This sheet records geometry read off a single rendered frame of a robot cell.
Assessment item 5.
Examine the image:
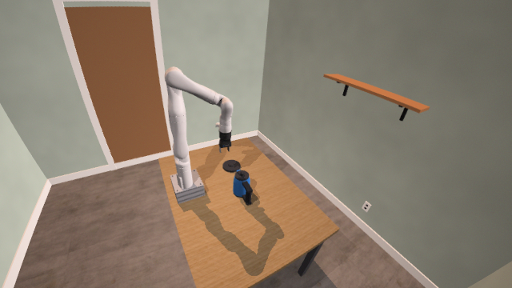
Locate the blue kettle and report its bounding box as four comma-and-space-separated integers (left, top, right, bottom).
233, 170, 253, 206

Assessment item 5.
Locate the black round disc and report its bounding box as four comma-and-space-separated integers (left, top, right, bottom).
222, 160, 241, 172

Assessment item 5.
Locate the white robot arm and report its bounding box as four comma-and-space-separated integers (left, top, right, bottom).
165, 67, 233, 189

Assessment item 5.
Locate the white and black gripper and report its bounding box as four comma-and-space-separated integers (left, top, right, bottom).
216, 123, 232, 152

